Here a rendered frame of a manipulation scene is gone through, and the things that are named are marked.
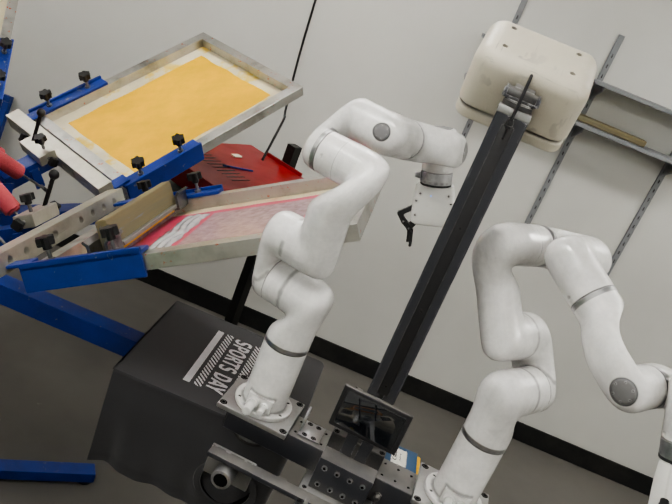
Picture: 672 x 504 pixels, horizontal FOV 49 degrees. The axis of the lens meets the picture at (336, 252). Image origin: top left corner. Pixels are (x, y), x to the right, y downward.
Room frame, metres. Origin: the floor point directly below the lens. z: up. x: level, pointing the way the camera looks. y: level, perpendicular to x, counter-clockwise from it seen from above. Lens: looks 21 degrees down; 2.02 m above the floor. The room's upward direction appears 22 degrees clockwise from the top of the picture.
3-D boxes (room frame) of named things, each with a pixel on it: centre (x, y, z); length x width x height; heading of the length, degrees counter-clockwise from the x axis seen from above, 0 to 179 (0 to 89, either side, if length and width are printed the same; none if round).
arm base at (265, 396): (1.33, 0.02, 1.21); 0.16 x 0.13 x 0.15; 173
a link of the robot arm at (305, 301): (1.35, 0.03, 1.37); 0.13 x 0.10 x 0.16; 68
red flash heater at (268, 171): (2.98, 0.53, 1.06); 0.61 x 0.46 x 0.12; 148
